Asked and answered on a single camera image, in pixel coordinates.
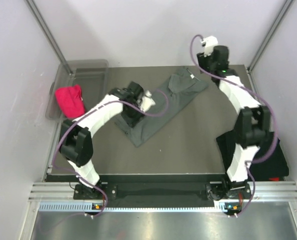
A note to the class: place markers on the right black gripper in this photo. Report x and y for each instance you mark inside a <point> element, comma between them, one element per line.
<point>201,59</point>

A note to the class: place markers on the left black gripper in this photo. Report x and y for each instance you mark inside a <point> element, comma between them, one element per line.
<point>132,121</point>

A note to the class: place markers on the grey t shirt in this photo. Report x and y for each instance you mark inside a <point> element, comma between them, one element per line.
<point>179,89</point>

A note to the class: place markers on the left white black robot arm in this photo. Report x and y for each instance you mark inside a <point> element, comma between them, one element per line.
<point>130,102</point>

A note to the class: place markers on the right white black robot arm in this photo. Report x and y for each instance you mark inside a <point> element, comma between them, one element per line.
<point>252,124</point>

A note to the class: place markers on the clear plastic bin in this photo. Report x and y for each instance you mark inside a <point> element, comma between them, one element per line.
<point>91,75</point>

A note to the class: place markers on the black folded t shirt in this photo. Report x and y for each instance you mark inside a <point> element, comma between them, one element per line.
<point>274,167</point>

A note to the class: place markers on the red folded t shirt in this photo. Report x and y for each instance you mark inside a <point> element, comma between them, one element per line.
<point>274,179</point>

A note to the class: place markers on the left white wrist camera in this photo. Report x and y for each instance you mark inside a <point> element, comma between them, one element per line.
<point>146,101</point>

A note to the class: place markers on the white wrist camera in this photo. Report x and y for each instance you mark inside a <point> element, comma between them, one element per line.
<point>208,44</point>
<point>146,101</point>

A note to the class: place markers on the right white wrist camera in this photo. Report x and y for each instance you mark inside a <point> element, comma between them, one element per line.
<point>208,44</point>

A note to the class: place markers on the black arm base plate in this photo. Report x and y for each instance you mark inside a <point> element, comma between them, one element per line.
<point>202,186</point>

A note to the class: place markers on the aluminium frame rail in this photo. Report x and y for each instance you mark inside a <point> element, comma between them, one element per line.
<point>265,191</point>

